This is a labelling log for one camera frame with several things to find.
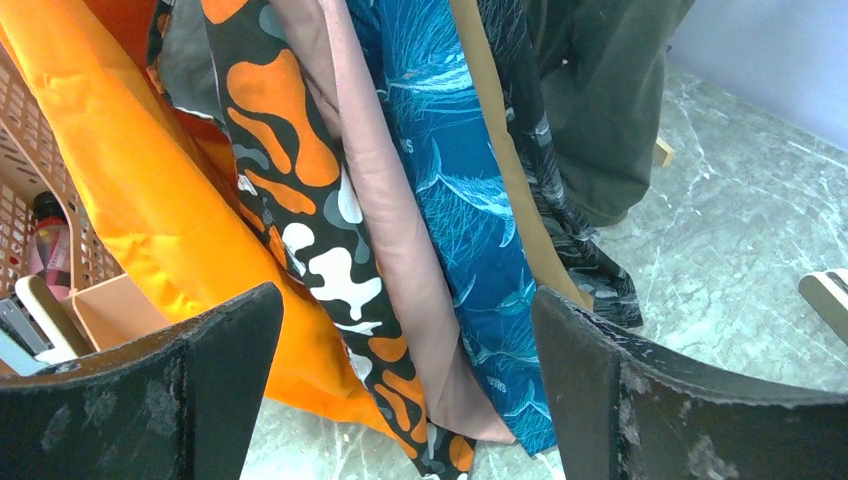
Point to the pink hanging shorts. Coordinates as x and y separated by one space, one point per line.
322 36

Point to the white stapler in organizer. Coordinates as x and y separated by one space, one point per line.
36 330

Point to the peach desk organizer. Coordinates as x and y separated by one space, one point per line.
106 306

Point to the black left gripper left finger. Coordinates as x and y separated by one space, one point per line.
178 403

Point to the black orange patterned shorts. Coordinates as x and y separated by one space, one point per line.
229 62

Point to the red glue bottle in organizer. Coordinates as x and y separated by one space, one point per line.
49 249

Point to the blue patterned shorts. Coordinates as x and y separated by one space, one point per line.
423 81

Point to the brown hanging shorts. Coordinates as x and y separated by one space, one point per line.
540 253

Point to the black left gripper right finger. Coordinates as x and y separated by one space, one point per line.
624 407

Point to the dark leaf-print shorts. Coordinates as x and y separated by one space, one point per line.
581 270

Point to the orange hanging shorts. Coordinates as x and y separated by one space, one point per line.
159 186

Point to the olive green shorts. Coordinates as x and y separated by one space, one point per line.
602 71

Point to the white stapler on table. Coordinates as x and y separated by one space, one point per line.
826 293

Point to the wooden clothes rack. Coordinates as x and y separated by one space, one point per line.
663 153

